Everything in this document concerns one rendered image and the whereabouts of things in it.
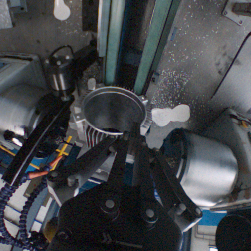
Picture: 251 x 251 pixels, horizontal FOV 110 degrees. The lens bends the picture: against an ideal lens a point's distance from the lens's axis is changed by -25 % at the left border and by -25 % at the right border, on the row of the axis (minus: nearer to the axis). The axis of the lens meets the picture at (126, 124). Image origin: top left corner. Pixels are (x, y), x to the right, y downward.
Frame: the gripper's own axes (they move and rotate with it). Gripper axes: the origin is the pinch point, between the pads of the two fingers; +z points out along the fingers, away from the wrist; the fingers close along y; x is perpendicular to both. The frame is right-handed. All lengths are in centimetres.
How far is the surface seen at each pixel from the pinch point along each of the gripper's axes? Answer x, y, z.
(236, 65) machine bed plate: 25.2, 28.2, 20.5
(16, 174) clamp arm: -10.2, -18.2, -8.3
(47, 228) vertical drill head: -24.5, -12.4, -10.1
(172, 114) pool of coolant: -0.6, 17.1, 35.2
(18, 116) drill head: -6.5, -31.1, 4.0
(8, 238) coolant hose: -36.2, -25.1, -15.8
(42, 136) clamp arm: -6.0, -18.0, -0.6
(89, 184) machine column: -37.4, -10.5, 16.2
